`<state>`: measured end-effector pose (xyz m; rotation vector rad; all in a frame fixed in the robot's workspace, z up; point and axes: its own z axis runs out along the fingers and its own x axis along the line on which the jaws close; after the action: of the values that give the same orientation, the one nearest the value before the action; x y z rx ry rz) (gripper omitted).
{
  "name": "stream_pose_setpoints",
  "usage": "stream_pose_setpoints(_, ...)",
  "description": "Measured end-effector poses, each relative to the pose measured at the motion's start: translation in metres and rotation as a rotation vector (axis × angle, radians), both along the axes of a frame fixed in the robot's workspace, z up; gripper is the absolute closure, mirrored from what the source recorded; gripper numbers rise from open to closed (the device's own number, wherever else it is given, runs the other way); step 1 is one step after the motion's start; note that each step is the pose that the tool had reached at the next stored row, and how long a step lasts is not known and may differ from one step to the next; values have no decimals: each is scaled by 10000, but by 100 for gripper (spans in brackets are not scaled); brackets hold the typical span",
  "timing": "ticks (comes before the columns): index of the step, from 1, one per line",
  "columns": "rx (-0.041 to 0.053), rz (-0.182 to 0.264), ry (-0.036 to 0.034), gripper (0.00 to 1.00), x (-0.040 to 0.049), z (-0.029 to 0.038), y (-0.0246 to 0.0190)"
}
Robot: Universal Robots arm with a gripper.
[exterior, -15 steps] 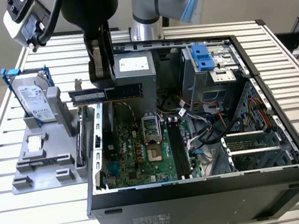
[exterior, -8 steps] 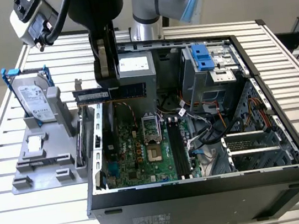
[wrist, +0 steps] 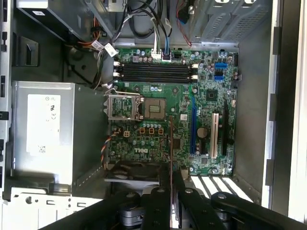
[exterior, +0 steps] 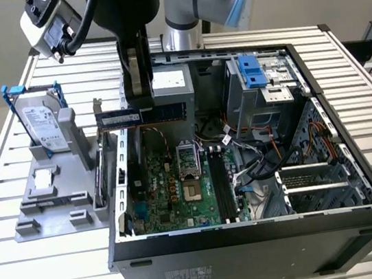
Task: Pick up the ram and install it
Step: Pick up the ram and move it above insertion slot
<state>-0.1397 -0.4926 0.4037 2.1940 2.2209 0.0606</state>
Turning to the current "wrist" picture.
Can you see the black chipset chip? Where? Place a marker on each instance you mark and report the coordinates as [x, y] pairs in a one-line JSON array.
[[212, 95]]

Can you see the round coin battery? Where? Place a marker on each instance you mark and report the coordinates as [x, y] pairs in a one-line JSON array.
[[202, 132]]

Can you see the RAM slot white clips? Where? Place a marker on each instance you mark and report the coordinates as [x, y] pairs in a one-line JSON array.
[[156, 74], [156, 64]]

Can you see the black PC case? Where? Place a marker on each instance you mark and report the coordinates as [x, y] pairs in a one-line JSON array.
[[251, 95]]

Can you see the blue expansion slot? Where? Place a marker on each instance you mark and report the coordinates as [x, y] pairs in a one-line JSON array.
[[193, 124]]

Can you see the RAM stick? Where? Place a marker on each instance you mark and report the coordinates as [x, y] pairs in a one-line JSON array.
[[171, 143]]

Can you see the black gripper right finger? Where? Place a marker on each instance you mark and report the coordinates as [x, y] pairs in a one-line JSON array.
[[194, 213]]

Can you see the grey metal drive cage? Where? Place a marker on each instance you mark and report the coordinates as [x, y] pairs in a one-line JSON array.
[[62, 16]]

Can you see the metal socket cover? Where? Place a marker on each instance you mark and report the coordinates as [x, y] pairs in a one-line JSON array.
[[110, 107]]

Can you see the metal disk bay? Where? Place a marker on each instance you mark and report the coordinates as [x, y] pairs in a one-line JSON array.
[[227, 24]]

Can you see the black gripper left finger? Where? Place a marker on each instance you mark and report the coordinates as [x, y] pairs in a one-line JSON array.
[[156, 210]]

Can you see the RAM slot black clips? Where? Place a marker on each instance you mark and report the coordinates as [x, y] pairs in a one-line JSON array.
[[156, 69], [156, 79]]

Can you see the CPU socket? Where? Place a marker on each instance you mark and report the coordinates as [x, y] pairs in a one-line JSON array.
[[154, 109]]

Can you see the long black expansion slot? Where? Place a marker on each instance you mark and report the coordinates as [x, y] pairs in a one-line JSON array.
[[225, 129]]

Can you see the green motherboard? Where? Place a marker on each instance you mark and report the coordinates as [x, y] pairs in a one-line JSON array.
[[177, 100]]

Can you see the white expansion slot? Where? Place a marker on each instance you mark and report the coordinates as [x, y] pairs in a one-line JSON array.
[[214, 136]]

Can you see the grey power supply unit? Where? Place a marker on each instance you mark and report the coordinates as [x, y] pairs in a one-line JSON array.
[[72, 134]]

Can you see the short black expansion slot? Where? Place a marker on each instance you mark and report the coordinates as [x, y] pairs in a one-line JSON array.
[[203, 146]]

